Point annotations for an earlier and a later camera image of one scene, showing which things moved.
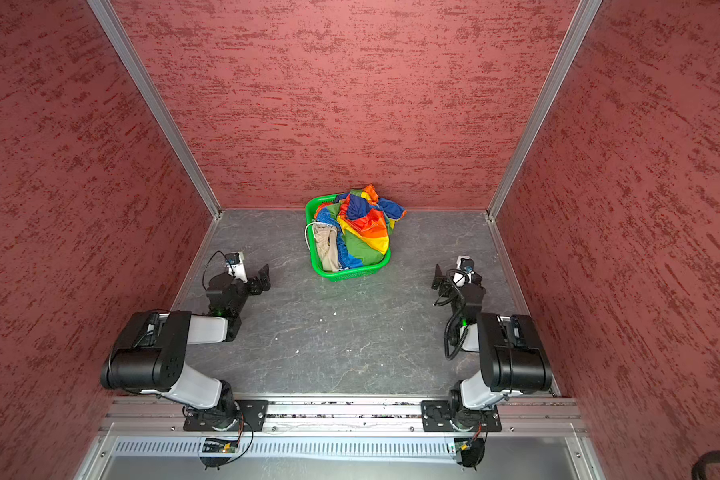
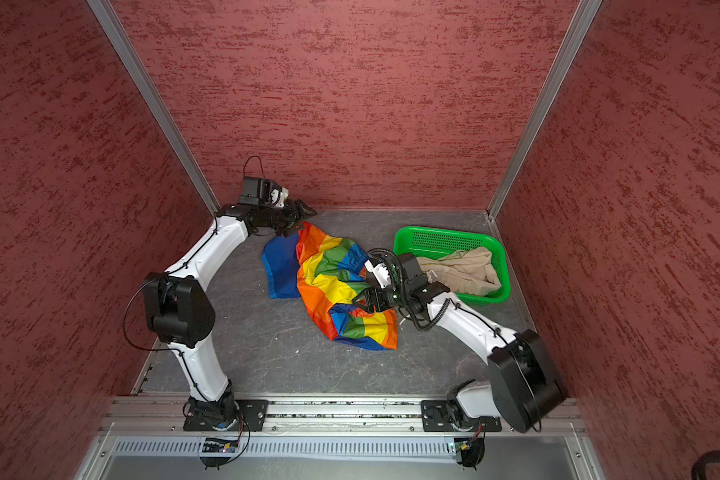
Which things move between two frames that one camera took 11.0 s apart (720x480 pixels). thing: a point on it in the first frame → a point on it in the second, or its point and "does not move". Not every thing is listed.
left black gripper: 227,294 → 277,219
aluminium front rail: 301,417 does not move
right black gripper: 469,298 → 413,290
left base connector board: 213,445 does not move
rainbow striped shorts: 365,223 → 328,272
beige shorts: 327,244 → 467,271
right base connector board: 470,450 does not move
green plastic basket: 340,275 → 427,242
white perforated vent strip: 292,448 does not move
